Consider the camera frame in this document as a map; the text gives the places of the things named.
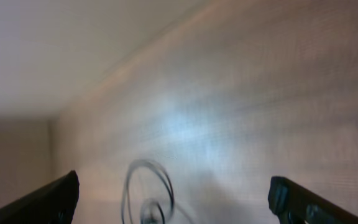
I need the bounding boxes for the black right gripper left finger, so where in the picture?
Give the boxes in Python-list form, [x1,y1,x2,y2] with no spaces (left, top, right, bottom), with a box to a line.
[0,170,80,224]

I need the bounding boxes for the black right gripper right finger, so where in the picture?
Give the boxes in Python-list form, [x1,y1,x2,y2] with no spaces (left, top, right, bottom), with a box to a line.
[268,176,358,224]

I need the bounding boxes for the thick black USB cable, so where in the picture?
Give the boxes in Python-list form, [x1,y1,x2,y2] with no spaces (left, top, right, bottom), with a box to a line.
[120,158,198,224]

